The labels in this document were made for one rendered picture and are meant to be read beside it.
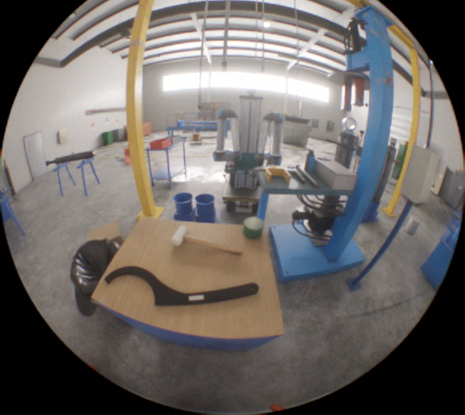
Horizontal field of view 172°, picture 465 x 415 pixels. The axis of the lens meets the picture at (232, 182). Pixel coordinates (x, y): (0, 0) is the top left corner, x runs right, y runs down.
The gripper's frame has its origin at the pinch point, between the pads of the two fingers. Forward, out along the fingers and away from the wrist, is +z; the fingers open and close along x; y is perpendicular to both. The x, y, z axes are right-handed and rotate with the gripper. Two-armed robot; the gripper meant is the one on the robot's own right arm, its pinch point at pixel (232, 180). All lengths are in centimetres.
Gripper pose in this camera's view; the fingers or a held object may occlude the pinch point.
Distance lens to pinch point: 176.6
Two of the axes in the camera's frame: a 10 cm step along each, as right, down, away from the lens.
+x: -9.9, 1.0, -0.4
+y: -0.5, -0.3, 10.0
